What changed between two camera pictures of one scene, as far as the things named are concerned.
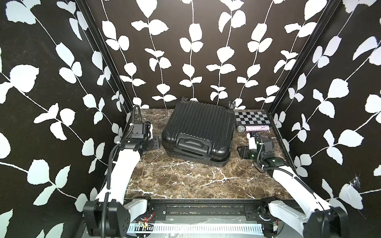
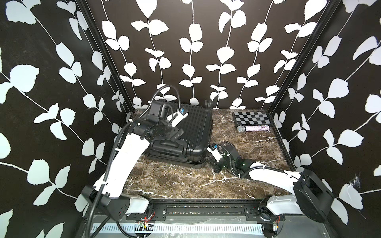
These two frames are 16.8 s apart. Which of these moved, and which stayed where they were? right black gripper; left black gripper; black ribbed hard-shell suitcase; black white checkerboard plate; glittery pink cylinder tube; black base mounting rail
Moved: left black gripper; right black gripper; black ribbed hard-shell suitcase
Stayed: black white checkerboard plate; glittery pink cylinder tube; black base mounting rail
